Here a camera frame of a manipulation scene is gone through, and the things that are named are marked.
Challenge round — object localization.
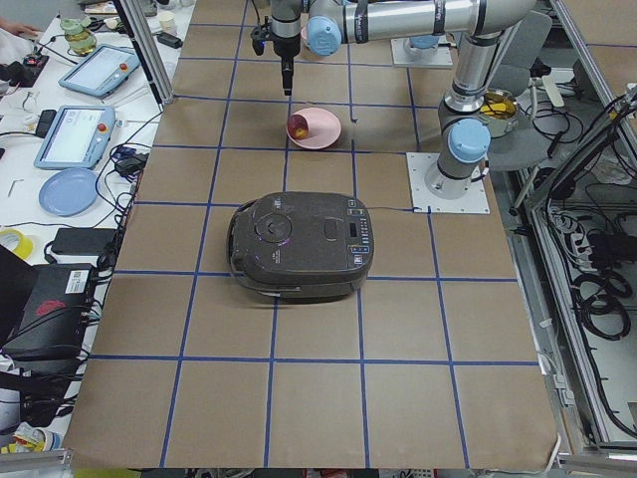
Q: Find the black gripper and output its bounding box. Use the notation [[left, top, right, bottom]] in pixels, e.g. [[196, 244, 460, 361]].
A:
[[270, 0, 302, 96]]

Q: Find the red apple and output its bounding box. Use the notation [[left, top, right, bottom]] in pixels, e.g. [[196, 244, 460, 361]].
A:
[[287, 114, 310, 140]]

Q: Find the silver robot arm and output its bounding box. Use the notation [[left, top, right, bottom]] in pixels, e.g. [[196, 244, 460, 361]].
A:
[[251, 1, 533, 200]]

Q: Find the pink plate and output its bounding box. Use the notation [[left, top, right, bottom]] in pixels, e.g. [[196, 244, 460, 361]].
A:
[[290, 108, 341, 150]]

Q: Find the blue plate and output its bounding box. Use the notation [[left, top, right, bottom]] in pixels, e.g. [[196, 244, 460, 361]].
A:
[[39, 168, 98, 217]]

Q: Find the upper blue teach pendant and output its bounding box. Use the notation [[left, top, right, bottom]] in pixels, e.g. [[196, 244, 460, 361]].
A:
[[58, 45, 140, 99]]

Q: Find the blue teach pendant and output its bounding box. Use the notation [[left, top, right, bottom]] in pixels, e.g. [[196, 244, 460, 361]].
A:
[[34, 106, 115, 170], [58, 45, 140, 99]]

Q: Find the dark grey rice cooker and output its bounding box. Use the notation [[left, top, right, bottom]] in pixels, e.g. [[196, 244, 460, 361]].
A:
[[227, 191, 374, 301]]

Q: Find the green drink bottle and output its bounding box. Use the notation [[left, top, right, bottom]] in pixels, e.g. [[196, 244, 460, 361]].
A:
[[60, 16, 97, 56]]

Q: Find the lower blue teach pendant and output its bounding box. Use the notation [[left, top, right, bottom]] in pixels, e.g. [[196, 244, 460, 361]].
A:
[[34, 106, 115, 170]]

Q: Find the grey office chair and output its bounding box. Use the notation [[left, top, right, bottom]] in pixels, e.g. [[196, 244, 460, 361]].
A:
[[485, 10, 563, 173]]

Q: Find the black power adapter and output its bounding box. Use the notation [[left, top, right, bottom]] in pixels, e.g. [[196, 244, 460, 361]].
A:
[[51, 228, 115, 256]]

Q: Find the yellow tape roll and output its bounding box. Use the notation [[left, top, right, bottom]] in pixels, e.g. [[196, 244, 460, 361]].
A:
[[0, 228, 34, 260]]

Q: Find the black laptop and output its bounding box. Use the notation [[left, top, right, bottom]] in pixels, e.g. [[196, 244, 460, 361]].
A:
[[1, 247, 97, 361]]

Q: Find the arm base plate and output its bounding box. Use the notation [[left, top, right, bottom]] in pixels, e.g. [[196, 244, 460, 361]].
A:
[[391, 35, 453, 70], [406, 152, 490, 214]]

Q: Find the aluminium frame post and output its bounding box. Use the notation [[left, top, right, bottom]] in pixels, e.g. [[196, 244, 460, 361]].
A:
[[113, 0, 174, 106]]

